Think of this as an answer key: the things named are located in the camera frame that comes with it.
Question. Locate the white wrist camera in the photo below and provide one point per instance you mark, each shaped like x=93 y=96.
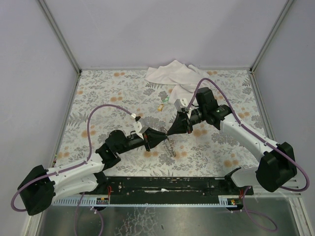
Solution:
x=140 y=126
x=181 y=105

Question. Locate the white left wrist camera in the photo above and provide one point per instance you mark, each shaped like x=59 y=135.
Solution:
x=140 y=126

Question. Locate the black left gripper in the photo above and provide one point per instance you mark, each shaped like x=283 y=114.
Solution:
x=146 y=142

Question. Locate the white disc with keyrings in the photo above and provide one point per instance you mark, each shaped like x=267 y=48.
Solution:
x=169 y=145

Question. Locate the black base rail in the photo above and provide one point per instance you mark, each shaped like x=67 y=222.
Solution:
x=167 y=187

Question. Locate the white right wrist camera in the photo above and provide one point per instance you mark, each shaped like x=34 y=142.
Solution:
x=181 y=105

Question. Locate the grey left corner post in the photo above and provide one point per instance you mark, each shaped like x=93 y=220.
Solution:
x=59 y=35

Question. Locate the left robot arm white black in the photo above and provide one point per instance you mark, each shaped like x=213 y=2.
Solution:
x=43 y=186

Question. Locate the white slotted cable duct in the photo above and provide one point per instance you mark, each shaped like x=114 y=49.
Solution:
x=204 y=201

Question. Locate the grey aluminium corner post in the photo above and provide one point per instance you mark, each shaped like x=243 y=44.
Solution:
x=281 y=17

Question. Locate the white crumpled cloth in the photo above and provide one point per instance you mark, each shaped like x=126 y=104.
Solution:
x=183 y=78

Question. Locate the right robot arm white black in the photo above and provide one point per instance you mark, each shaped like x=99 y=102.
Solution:
x=275 y=160

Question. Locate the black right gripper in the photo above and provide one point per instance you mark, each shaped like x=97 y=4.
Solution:
x=186 y=122

